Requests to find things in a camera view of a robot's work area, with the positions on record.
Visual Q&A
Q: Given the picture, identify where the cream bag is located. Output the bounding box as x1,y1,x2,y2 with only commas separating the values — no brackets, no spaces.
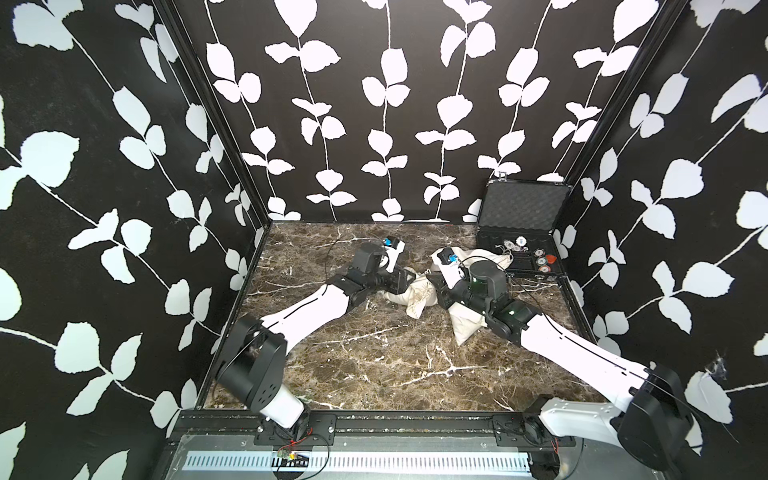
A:
431,246,514,273
448,302,487,346
387,274,438,319

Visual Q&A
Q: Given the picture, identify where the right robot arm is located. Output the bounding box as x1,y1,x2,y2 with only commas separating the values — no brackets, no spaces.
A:
428,254,694,479

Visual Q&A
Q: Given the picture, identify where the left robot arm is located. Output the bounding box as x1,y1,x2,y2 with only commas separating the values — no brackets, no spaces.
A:
214,237,416,436

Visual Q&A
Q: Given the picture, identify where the black foam-lined case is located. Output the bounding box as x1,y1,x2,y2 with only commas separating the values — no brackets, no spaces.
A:
476,179,570,278

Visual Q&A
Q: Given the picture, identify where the white slotted strip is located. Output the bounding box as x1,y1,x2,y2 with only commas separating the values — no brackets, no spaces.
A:
181,451,531,476

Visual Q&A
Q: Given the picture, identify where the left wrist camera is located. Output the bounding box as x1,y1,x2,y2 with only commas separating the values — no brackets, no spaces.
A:
379,236,405,273

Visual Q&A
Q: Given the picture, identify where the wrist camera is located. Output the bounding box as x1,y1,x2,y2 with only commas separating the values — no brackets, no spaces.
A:
379,236,405,273
433,247,463,289

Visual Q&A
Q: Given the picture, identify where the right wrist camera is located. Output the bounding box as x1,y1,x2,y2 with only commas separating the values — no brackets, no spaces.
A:
433,247,463,289

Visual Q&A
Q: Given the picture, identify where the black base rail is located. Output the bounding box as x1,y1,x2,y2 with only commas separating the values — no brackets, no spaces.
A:
170,410,615,451

